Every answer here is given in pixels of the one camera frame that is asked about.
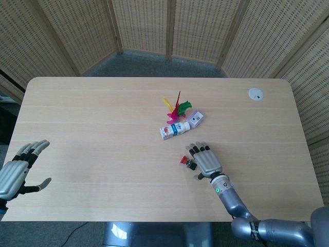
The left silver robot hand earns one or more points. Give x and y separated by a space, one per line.
14 169

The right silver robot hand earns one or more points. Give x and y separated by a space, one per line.
207 160

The red and black button switch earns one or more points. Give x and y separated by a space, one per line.
187 162

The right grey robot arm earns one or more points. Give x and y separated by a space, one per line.
246 213

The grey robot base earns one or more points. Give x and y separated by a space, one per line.
156 234

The small lavender box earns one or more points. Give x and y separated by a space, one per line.
196 117

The white milk bottle blue label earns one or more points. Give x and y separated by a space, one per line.
174 130

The colourful feather shuttlecock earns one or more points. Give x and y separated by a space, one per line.
176 109

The woven bamboo folding screen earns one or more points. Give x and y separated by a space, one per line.
164 33

